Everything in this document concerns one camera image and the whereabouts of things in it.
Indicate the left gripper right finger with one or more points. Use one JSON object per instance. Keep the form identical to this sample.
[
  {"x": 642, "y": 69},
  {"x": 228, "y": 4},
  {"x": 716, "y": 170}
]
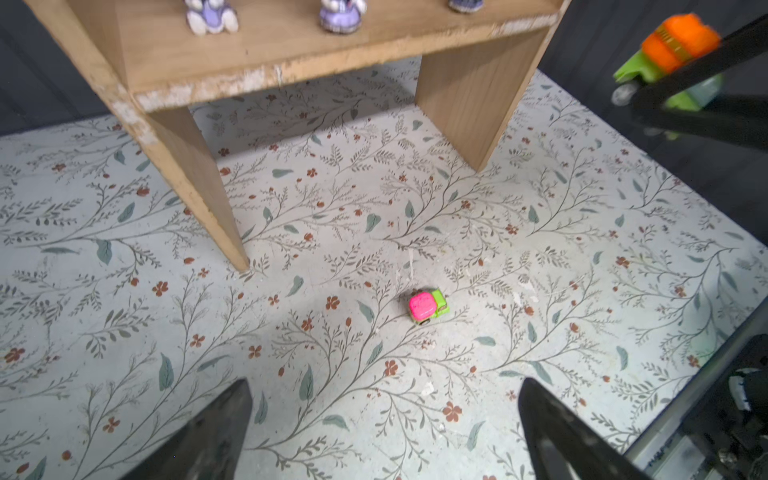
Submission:
[{"x": 561, "y": 445}]

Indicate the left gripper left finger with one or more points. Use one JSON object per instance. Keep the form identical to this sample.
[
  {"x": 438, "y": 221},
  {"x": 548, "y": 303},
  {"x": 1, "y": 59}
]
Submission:
[{"x": 208, "y": 446}]

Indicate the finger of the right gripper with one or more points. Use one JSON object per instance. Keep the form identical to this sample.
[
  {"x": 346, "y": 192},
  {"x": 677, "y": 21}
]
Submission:
[{"x": 736, "y": 119}]

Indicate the floral patterned table mat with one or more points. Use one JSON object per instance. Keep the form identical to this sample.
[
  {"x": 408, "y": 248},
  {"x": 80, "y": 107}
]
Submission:
[{"x": 573, "y": 258}]

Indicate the wooden two-tier shelf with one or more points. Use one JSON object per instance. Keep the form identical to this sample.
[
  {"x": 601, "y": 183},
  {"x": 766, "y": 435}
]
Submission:
[{"x": 149, "y": 69}]

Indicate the black purple toy figure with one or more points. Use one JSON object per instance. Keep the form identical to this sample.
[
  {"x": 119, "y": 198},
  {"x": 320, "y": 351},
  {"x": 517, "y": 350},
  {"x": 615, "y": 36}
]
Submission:
[
  {"x": 342, "y": 16},
  {"x": 211, "y": 17}
]

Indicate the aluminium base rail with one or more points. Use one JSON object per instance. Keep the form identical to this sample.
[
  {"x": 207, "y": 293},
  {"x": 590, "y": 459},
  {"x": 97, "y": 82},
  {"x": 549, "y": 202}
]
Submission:
[{"x": 716, "y": 427}]

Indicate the pink green toy car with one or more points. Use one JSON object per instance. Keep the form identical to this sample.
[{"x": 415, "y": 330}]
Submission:
[{"x": 427, "y": 305}]

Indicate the light purple toy figure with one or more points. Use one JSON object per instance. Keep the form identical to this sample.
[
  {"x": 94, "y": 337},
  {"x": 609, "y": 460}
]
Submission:
[{"x": 466, "y": 6}]

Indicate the orange green toy truck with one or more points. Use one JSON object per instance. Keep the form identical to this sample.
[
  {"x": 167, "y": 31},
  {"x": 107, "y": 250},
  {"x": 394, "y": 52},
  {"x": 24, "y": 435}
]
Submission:
[{"x": 677, "y": 41}]

